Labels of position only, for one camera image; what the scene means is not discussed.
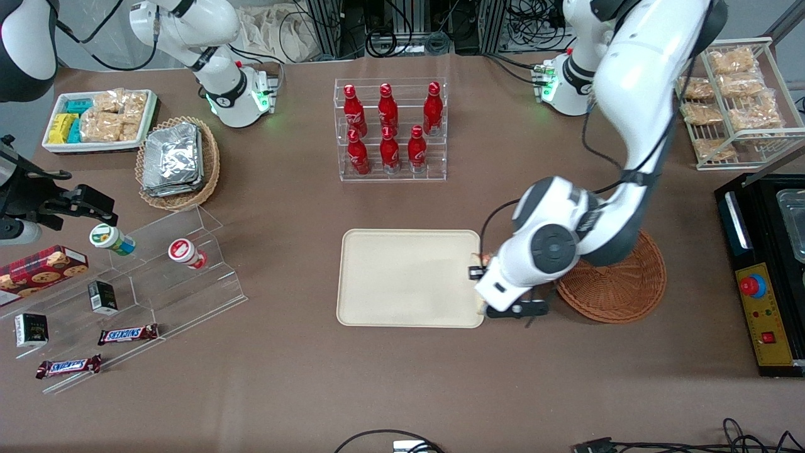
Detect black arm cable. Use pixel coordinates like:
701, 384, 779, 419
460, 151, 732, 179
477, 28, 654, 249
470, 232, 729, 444
55, 0, 159, 72
480, 94, 667, 254

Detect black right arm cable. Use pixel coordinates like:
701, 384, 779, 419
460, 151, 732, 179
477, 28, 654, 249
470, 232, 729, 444
55, 0, 159, 72

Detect clear bagged fried snack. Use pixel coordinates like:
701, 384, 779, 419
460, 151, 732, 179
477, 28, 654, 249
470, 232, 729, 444
728, 91, 785, 131
708, 47, 760, 76
693, 137, 738, 162
717, 72, 766, 99
678, 76, 715, 101
682, 102, 725, 126

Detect yellow snack packet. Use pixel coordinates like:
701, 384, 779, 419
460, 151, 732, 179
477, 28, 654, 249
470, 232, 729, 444
48, 113, 80, 145

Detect red lidded yogurt cup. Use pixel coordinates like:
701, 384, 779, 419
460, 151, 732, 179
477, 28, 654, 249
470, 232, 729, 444
167, 237, 209, 271

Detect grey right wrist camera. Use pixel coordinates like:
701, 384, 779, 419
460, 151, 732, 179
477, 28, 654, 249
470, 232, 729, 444
0, 219, 42, 246

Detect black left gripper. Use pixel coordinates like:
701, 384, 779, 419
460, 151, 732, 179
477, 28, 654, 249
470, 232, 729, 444
468, 266, 550, 320

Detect clear acrylic stepped shelf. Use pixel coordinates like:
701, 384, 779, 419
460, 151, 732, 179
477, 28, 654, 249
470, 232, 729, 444
0, 204, 249, 395

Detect red plaid cookie box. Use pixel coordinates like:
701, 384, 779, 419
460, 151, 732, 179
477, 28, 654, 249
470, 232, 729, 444
0, 245, 89, 298

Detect black yellow control box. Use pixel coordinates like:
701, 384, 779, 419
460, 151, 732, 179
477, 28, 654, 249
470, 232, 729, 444
714, 172, 805, 379

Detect silver foil pouch stack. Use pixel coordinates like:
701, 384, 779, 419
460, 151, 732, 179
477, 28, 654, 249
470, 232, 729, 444
142, 122, 206, 198

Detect small black carton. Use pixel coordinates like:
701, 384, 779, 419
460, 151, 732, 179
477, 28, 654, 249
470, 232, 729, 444
14, 312, 50, 349
87, 280, 119, 316

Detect clear bagged rice crackers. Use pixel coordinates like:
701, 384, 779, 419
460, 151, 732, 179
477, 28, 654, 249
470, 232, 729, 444
80, 110, 140, 143
92, 89, 149, 115

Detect brown snickers bar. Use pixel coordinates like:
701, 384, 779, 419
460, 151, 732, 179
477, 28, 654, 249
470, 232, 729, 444
35, 354, 103, 380
97, 323, 160, 346

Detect clear acrylic bottle rack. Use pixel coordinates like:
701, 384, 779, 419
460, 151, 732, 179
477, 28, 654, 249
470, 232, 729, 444
333, 78, 449, 184

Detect oval light wicker basket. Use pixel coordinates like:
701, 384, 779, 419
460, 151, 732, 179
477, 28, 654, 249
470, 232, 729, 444
135, 116, 221, 212

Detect beige rectangular serving tray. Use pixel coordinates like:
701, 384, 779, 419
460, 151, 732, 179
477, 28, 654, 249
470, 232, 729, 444
336, 228, 486, 329

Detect beige cloth bag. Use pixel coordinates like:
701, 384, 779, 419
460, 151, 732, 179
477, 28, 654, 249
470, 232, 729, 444
238, 5, 319, 64

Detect red cola bottle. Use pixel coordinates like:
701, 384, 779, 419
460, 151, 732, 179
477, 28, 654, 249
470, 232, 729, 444
408, 125, 428, 174
380, 126, 401, 174
423, 81, 444, 137
343, 84, 368, 137
378, 82, 399, 133
347, 129, 371, 176

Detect clear plastic container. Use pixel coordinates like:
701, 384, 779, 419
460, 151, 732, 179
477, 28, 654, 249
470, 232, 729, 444
775, 188, 805, 263

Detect white rectangular snack bin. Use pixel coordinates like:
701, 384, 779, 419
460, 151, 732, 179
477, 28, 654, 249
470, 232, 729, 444
42, 89, 159, 155

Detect black tangled cables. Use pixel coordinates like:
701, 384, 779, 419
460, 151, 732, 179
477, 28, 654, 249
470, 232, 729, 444
613, 417, 805, 453

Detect black looped cable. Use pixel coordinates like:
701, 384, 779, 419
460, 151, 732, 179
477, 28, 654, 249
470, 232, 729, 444
333, 429, 445, 453

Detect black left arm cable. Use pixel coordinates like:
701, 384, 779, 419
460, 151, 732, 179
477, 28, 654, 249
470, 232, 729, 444
480, 94, 667, 254

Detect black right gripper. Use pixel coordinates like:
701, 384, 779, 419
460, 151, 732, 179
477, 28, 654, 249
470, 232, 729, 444
0, 135, 119, 231

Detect white wire rack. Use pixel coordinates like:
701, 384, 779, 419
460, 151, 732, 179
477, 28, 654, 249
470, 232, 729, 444
674, 36, 805, 171

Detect round brown wicker basket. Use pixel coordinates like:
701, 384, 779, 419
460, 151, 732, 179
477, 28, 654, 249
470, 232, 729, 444
556, 229, 668, 325

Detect green lidded yogurt cup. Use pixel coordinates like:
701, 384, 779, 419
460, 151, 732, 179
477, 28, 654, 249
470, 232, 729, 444
89, 223, 136, 257

